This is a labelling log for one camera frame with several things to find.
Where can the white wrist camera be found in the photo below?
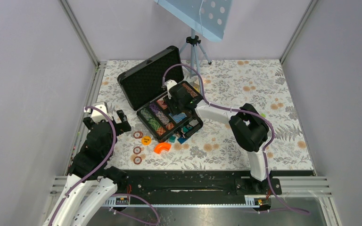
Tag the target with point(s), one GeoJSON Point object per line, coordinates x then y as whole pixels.
{"type": "Point", "coordinates": [98, 113]}
{"type": "Point", "coordinates": [170, 84]}

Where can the blue toy brick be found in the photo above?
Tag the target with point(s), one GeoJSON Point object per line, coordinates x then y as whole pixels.
{"type": "Point", "coordinates": [182, 140]}

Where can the black poker set case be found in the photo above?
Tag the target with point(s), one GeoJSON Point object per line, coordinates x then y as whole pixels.
{"type": "Point", "coordinates": [142, 85]}

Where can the yellow big blind button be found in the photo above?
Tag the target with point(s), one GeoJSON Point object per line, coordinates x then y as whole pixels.
{"type": "Point", "coordinates": [146, 140]}

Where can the red poker chip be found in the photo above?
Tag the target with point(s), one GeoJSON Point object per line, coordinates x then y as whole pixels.
{"type": "Point", "coordinates": [137, 150]}
{"type": "Point", "coordinates": [138, 135]}
{"type": "Point", "coordinates": [137, 160]}

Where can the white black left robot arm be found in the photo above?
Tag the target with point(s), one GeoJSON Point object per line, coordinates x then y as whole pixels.
{"type": "Point", "coordinates": [89, 182]}

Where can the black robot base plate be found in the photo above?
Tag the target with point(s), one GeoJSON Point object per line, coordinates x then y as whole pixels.
{"type": "Point", "coordinates": [196, 187]}

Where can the blue tripod stand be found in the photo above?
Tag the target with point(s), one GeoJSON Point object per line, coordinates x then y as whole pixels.
{"type": "Point", "coordinates": [195, 45]}

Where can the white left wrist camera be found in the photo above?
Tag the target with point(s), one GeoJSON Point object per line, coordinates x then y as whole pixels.
{"type": "Point", "coordinates": [98, 113]}

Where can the green chip row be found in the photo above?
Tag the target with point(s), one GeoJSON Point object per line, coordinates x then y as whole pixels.
{"type": "Point", "coordinates": [151, 120]}

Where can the blue card deck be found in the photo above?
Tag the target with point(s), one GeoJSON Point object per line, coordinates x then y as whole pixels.
{"type": "Point", "coordinates": [177, 118]}

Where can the floral table mat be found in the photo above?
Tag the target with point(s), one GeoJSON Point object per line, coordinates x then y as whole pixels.
{"type": "Point", "coordinates": [230, 83]}

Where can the orange curved toy block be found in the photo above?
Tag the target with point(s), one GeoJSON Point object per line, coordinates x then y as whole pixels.
{"type": "Point", "coordinates": [162, 147]}

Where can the black all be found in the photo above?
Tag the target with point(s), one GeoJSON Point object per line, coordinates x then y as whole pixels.
{"type": "Point", "coordinates": [161, 103]}

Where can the teal triangular toy block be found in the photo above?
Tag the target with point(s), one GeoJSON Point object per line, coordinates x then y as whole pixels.
{"type": "Point", "coordinates": [172, 139]}

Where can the orange blue chip row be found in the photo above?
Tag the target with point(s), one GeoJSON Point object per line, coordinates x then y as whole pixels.
{"type": "Point", "coordinates": [190, 90]}

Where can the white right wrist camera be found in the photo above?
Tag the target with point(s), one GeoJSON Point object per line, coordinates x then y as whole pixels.
{"type": "Point", "coordinates": [170, 84]}

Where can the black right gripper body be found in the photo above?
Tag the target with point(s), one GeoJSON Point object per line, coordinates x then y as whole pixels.
{"type": "Point", "coordinates": [176, 107]}

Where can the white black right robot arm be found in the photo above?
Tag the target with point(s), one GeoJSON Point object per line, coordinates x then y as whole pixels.
{"type": "Point", "coordinates": [248, 127]}

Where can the red yellow chip row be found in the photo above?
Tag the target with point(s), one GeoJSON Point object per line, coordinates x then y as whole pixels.
{"type": "Point", "coordinates": [162, 130]}

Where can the blue perforated board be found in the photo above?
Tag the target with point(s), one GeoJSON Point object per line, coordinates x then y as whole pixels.
{"type": "Point", "coordinates": [207, 17]}

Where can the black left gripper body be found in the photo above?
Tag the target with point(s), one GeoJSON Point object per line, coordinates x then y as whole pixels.
{"type": "Point", "coordinates": [123, 126]}

